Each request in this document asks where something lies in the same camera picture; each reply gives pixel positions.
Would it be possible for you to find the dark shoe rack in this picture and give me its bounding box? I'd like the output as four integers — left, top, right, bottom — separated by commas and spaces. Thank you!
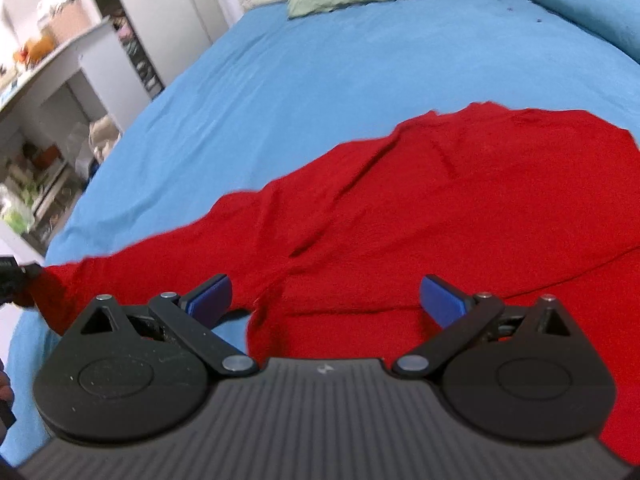
112, 14, 166, 99

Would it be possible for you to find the white plastic bag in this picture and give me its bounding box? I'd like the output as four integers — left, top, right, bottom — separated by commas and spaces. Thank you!
88, 115, 123, 165

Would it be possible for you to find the blue pillow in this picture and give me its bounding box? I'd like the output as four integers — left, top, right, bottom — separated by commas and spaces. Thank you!
510, 0, 640, 64

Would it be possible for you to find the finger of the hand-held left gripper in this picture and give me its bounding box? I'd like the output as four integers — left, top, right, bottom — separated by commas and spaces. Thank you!
0, 256, 45, 309

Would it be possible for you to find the cardboard box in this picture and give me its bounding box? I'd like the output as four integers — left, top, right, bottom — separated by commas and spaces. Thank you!
48, 0, 94, 47

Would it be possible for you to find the red shirt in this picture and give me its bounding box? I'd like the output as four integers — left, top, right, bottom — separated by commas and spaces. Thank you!
29, 101, 640, 469

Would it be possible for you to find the orange toy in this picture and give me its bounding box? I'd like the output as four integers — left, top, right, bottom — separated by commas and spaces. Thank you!
14, 34, 55, 64

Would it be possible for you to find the blue bed sheet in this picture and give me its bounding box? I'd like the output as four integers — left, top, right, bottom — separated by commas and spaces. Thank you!
0, 0, 640, 467

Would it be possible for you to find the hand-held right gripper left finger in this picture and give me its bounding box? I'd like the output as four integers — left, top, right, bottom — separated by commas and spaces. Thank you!
79, 274, 260, 379

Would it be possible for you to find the white cabinet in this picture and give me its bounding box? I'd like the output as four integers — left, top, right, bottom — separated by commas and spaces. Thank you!
110, 0, 232, 50

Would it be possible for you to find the white desk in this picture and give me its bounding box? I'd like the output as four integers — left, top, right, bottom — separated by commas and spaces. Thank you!
0, 16, 154, 261

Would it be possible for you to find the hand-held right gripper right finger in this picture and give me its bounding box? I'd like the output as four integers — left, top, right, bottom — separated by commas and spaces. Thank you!
392, 274, 574, 379

